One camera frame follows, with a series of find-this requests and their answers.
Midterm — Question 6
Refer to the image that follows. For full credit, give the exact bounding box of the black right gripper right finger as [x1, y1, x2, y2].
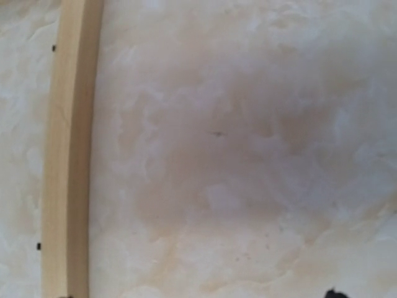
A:
[324, 289, 349, 298]

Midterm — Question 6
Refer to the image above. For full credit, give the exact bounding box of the light wooden picture frame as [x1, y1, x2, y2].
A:
[41, 1, 104, 298]

